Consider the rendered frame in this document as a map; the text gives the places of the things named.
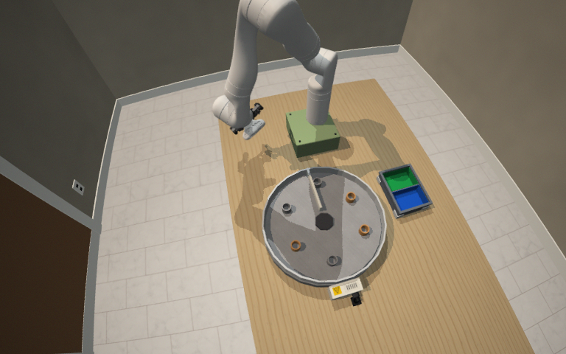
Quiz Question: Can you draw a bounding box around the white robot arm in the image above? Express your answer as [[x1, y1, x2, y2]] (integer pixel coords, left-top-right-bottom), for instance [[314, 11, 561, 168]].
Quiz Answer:
[[212, 0, 338, 140]]

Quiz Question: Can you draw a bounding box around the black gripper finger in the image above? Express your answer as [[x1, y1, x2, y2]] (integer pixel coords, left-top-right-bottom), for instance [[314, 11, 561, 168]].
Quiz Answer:
[[230, 127, 243, 135], [252, 103, 263, 117]]

